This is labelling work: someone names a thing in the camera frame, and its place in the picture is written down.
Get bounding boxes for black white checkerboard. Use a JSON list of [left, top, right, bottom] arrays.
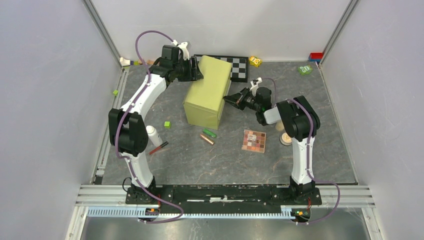
[[208, 55, 249, 83]]

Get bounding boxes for white bottle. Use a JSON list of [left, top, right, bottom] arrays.
[[145, 125, 164, 147]]

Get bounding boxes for green makeup organizer box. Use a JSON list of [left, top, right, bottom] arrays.
[[183, 55, 232, 130]]

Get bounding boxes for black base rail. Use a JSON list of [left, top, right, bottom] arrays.
[[125, 184, 322, 218]]

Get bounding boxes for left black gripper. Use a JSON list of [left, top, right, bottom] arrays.
[[173, 57, 203, 83]]

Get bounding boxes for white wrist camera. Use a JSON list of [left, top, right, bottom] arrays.
[[249, 77, 263, 97], [171, 39, 190, 61]]

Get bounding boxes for red black pencil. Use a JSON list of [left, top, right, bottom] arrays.
[[149, 141, 169, 155]]

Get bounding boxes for green number block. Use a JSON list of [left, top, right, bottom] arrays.
[[297, 65, 313, 76]]

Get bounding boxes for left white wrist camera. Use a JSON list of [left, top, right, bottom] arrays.
[[171, 39, 190, 61]]

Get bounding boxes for beige foundation bottle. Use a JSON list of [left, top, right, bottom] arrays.
[[275, 121, 285, 132]]

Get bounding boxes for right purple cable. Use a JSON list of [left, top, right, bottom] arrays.
[[261, 77, 341, 226]]

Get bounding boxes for yellow toy block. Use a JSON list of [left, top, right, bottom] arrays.
[[248, 56, 263, 68]]

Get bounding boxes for small green cube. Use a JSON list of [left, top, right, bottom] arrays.
[[164, 121, 171, 129]]

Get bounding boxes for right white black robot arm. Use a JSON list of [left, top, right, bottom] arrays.
[[223, 87, 321, 204]]

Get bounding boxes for copper lipstick tube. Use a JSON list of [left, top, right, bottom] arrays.
[[199, 133, 215, 146]]

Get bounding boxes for green tube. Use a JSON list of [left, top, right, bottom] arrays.
[[202, 128, 217, 138]]

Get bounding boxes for round powder jar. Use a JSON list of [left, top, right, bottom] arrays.
[[279, 132, 293, 146]]

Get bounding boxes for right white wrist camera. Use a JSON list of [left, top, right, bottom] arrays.
[[249, 77, 263, 97]]

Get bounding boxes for eyeshadow palette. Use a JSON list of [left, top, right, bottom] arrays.
[[241, 129, 267, 153]]

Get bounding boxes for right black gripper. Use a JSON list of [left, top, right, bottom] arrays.
[[224, 86, 261, 112]]

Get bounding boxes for white toy piece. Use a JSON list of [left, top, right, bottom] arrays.
[[119, 57, 133, 67]]

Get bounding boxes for red blue blocks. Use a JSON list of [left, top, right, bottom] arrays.
[[308, 52, 324, 63]]

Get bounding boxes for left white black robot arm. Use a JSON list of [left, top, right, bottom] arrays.
[[108, 42, 204, 204]]

